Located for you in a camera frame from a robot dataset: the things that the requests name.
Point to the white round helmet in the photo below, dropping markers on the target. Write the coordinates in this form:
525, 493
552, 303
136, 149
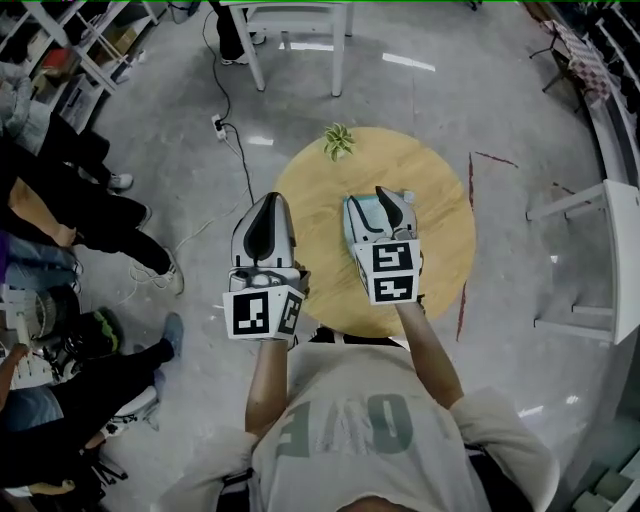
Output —
140, 400

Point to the small potted plant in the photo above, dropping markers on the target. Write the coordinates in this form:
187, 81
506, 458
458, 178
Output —
339, 141

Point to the white shelving unit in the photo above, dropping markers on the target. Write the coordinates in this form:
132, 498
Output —
612, 145
75, 52

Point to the black green headgear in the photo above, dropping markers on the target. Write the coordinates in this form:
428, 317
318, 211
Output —
100, 332

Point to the person's beige printed shirt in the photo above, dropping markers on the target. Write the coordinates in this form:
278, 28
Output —
360, 425

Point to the white power strip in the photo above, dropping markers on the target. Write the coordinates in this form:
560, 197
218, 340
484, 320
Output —
219, 127

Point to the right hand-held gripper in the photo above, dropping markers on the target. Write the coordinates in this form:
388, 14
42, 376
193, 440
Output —
392, 280

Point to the checkered cloth table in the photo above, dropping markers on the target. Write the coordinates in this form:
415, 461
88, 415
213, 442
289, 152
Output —
585, 60

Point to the cardboard box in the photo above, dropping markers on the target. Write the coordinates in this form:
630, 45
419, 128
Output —
120, 40

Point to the person's right forearm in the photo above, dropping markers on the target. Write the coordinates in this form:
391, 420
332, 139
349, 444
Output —
425, 360

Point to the person's left forearm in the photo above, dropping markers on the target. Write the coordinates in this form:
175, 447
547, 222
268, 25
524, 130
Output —
265, 385

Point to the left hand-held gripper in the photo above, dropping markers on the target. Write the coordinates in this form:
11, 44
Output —
255, 315

